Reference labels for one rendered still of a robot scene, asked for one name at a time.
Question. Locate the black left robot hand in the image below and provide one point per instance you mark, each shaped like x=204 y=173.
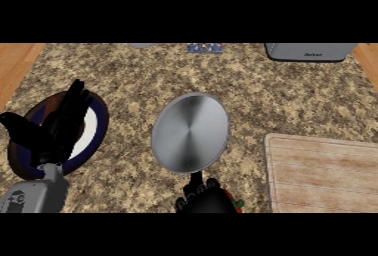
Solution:
x=64 y=126

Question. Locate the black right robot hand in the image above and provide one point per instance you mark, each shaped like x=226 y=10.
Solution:
x=204 y=201

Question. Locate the red bell pepper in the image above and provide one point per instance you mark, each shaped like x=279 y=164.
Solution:
x=238 y=202

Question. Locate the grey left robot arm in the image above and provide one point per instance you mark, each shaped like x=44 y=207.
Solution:
x=40 y=193

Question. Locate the pale wooden cutting board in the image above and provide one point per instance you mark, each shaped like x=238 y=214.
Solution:
x=322 y=176

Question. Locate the blue rimmed white plate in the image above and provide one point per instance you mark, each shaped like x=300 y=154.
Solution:
x=93 y=130

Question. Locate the grey rounded object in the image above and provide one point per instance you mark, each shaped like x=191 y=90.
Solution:
x=142 y=45

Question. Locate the blue patterned box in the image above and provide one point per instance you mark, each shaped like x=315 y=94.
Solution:
x=204 y=48

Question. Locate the grey appliance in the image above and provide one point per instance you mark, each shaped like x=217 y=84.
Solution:
x=310 y=51

